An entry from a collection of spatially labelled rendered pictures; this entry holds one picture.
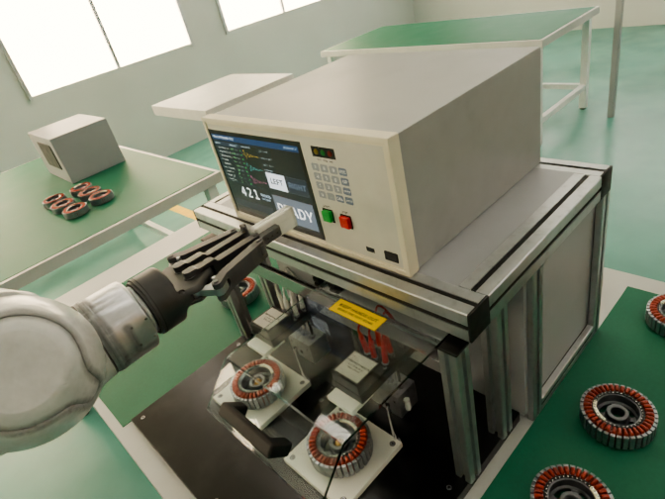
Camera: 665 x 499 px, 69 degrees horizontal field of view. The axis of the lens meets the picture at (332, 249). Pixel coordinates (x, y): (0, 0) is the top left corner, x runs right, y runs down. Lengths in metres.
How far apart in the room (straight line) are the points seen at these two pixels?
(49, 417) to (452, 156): 0.56
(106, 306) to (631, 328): 0.97
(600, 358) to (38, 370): 0.95
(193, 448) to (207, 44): 5.31
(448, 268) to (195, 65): 5.39
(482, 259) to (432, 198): 0.11
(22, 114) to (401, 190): 4.87
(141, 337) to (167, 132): 5.25
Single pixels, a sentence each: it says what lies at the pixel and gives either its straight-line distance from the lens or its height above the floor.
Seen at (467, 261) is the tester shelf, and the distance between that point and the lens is 0.70.
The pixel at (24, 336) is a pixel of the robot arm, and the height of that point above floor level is 1.36.
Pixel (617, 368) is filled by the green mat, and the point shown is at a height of 0.75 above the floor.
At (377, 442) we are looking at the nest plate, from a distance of 0.92.
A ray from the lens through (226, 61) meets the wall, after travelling 6.13.
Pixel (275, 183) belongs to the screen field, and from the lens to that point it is 0.81.
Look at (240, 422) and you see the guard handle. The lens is 0.64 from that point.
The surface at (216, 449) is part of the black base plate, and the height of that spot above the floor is 0.77.
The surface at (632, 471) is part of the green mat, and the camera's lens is 0.94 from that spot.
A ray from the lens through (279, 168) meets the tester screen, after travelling 0.78.
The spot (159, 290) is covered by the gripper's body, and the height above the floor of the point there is 1.24.
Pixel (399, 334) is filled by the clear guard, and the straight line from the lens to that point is 0.67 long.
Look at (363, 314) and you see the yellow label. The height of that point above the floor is 1.07.
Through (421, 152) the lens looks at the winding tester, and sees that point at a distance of 0.64.
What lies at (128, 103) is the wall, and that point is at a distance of 5.60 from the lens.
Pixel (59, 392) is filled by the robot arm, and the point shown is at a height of 1.32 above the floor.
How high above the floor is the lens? 1.52
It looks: 31 degrees down
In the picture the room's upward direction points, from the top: 15 degrees counter-clockwise
